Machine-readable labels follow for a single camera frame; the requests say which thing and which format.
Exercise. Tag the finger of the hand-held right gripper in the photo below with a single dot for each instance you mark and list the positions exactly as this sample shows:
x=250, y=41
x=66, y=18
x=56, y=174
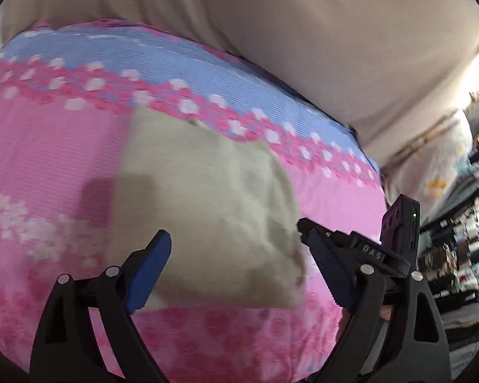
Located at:
x=367, y=248

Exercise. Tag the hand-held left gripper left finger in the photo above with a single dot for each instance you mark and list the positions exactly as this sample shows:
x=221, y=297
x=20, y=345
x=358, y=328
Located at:
x=151, y=272

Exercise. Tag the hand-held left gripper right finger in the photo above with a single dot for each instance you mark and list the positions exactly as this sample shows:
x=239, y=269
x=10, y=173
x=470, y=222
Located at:
x=332, y=268

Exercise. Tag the cream sweater with black hearts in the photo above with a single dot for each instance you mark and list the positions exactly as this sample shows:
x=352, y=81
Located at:
x=207, y=199

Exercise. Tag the blurred dark clutter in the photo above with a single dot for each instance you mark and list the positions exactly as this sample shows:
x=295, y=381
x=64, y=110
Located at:
x=463, y=255

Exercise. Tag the white cloth with yellow flowers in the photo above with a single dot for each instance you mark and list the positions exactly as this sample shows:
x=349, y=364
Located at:
x=435, y=155

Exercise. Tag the pink and blue floral bedsheet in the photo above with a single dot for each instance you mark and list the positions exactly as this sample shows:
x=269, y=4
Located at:
x=44, y=147

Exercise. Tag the beige curtain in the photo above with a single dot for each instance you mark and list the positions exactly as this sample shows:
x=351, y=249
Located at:
x=303, y=28

